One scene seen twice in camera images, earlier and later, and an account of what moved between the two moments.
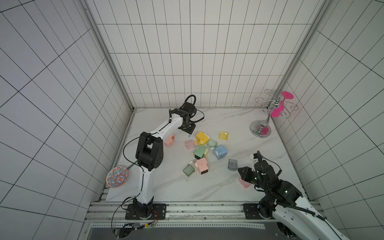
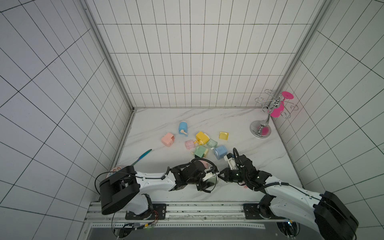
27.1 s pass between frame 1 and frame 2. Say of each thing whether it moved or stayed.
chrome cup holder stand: stayed
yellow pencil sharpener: stayed
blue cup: stayed
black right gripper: moved
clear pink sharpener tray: stayed
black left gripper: moved
